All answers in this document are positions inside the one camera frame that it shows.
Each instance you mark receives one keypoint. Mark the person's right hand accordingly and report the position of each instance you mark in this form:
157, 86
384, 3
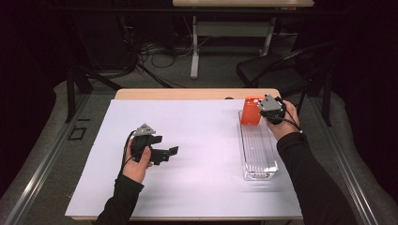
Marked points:
286, 126

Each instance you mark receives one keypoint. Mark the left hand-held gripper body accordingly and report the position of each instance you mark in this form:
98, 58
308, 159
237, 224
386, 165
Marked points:
140, 142

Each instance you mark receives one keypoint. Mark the clear plastic bin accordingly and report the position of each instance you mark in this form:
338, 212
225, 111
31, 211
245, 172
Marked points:
258, 150

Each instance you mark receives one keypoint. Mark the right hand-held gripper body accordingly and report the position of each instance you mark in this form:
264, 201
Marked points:
272, 108

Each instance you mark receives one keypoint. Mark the aluminium floor rail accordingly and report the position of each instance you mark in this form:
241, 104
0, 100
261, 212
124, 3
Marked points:
347, 175
37, 184

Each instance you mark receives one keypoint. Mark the person's left hand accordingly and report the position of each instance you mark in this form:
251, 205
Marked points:
136, 170

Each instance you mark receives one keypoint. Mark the black metal stand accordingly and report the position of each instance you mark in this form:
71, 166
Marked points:
70, 93

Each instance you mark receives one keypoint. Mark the desk with white legs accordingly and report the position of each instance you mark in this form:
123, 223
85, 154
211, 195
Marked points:
231, 28

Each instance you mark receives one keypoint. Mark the white table mat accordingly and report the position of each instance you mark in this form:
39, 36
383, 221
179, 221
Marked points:
200, 181

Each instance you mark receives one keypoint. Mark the black chair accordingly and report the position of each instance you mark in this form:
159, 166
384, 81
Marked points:
266, 70

